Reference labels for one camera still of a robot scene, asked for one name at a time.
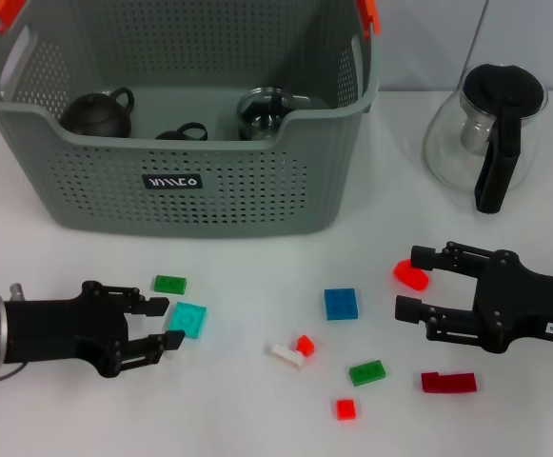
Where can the glass teacup with black sleeve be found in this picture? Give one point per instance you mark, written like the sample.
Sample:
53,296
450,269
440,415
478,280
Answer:
259,119
171,135
300,101

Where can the dark red toy brick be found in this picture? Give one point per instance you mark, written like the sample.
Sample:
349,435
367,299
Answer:
447,382

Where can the blue toy brick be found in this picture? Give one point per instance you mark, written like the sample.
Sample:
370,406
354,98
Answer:
341,304

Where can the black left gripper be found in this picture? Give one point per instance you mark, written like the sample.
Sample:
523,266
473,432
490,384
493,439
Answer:
66,328

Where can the black clay teapot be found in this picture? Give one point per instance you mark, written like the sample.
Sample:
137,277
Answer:
95,116

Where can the cyan toy brick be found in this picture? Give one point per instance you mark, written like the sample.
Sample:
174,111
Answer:
186,320

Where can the flat orange-red square brick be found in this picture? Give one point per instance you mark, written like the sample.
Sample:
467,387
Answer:
346,409

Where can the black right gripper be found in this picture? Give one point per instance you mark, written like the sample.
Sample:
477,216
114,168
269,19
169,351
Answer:
509,302

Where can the orange clamp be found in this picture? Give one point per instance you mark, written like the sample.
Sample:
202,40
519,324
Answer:
5,14
369,16

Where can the grey perforated storage bin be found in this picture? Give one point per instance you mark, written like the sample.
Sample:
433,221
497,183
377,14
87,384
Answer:
257,200

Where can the green toy brick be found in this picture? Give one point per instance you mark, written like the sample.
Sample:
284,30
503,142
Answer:
170,284
367,372

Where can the small orange-red toy brick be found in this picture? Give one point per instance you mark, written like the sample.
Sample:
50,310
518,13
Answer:
305,345

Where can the orange-red sloped toy brick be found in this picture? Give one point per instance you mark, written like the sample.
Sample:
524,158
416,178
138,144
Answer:
407,278

